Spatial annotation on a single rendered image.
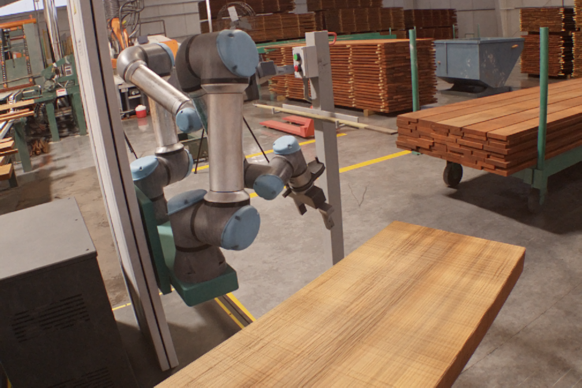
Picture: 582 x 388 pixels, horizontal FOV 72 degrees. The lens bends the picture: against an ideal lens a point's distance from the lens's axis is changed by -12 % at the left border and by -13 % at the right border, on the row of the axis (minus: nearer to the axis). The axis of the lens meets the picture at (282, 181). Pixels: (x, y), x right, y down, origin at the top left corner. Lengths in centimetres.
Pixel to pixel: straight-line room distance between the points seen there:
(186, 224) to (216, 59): 42
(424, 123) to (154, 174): 203
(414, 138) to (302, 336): 274
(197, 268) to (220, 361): 67
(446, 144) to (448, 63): 556
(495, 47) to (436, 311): 794
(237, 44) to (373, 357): 75
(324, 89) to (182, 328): 101
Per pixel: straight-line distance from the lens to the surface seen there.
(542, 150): 294
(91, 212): 424
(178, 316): 180
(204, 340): 164
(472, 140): 290
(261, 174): 127
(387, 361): 57
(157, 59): 170
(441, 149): 310
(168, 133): 173
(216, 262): 126
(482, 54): 818
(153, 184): 167
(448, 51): 853
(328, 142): 170
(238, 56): 106
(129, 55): 163
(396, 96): 665
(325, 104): 167
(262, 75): 149
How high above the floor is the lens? 130
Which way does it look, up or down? 18 degrees down
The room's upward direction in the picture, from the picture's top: 6 degrees counter-clockwise
